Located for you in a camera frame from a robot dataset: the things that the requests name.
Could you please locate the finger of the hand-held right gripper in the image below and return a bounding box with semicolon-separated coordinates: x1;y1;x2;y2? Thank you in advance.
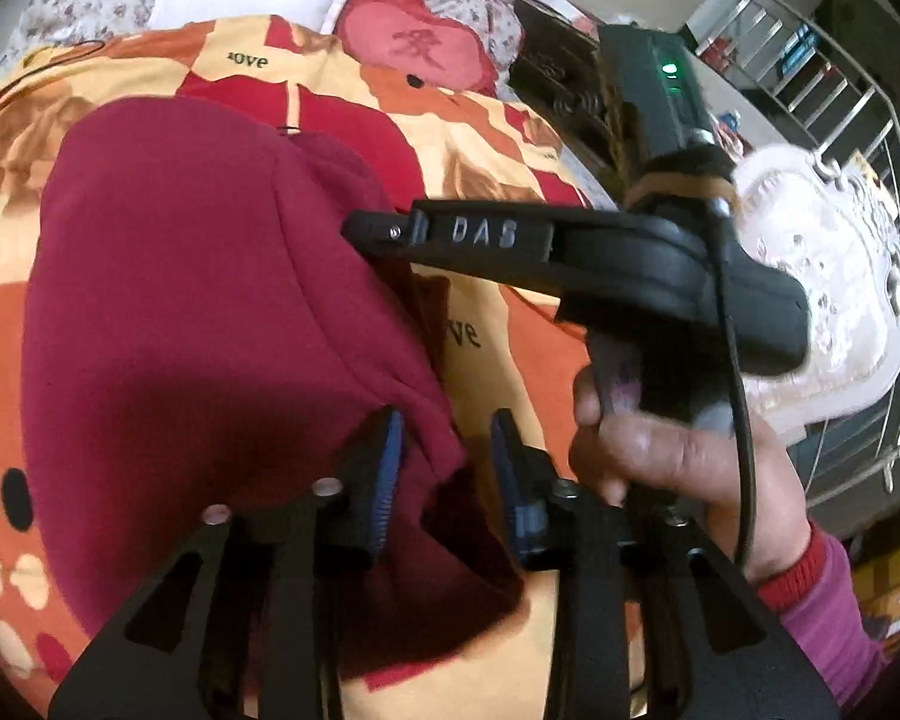
341;199;571;295

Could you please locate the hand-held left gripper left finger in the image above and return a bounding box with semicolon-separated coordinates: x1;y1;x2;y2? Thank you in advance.
47;406;407;720

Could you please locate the maroon garment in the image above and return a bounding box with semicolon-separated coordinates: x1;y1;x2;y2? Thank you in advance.
19;97;556;695

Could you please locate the printed patchwork blanket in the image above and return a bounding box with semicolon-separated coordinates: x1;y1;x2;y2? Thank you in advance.
0;15;646;720

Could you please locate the person's right forearm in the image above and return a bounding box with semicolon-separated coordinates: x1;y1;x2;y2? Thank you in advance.
754;521;893;720

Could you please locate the white ornate headboard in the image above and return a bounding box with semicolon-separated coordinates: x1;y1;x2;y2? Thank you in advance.
727;142;900;436

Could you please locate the yellow box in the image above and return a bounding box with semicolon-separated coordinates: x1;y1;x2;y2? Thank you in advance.
847;540;900;638

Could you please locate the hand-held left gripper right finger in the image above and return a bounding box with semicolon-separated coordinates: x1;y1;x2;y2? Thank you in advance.
490;409;841;720

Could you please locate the black cable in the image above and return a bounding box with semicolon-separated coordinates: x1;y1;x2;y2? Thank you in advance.
709;187;758;567

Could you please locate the person's right hand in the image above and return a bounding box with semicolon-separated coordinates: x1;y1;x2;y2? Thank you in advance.
570;364;815;586

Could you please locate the red heart pillow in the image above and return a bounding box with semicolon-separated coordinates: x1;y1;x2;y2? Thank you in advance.
336;0;500;97

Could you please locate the dark wooden headboard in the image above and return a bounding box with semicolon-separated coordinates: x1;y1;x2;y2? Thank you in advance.
510;0;631;173

